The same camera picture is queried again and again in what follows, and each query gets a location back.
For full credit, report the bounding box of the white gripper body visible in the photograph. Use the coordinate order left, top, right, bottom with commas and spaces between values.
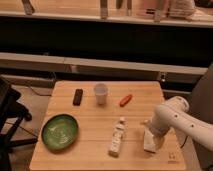
145, 130, 164, 150

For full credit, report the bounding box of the green ceramic plate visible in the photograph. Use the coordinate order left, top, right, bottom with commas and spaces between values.
41, 114, 79, 151

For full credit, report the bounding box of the white plastic bottle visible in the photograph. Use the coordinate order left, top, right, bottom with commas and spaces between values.
108, 117, 125, 157

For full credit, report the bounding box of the white sponge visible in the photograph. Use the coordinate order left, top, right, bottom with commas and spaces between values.
143, 130, 157, 153

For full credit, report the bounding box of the black office chair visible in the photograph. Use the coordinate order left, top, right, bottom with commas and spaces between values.
0, 76, 38, 171

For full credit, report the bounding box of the black cable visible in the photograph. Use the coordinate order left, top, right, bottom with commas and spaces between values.
179, 134, 187, 149

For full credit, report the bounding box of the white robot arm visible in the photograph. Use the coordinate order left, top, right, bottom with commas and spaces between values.
143, 96, 213, 153

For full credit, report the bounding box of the black rectangular block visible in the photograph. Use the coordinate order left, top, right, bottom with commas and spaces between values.
73, 89, 83, 106

